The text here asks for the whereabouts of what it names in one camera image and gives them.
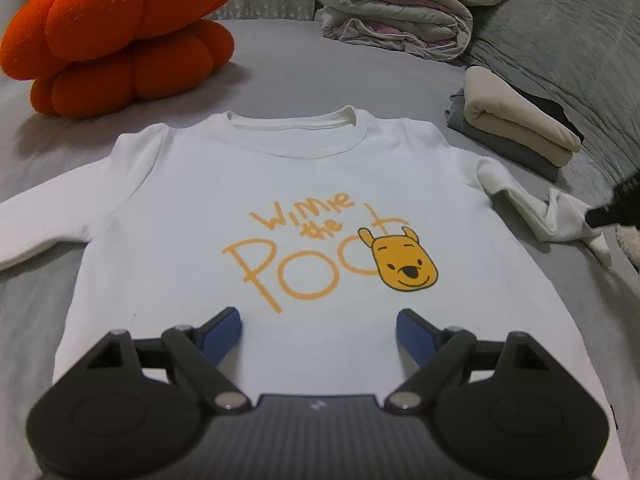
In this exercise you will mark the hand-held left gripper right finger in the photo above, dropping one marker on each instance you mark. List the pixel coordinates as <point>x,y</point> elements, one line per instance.
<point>412,335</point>

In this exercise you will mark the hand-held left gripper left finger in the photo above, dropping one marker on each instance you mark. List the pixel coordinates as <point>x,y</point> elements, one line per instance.
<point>225,330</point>

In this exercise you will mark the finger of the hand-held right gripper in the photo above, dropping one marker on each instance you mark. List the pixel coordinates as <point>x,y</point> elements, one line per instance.
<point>607,215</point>

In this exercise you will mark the folded black garment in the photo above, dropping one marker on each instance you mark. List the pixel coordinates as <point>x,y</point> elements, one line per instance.
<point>555,107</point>

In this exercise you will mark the folded beige garment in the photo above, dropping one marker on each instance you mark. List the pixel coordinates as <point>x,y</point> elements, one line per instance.
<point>510,110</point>

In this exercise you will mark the white printed shirt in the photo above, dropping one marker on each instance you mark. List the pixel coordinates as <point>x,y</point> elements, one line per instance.
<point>300,185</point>

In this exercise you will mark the grey quilt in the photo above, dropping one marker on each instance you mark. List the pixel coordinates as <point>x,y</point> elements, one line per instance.
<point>575,35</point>

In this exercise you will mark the folded grey pink blanket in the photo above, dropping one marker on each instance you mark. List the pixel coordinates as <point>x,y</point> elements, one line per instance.
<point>400,15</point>

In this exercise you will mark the orange pumpkin plush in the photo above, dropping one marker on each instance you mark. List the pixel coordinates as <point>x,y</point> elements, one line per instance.
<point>125,35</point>

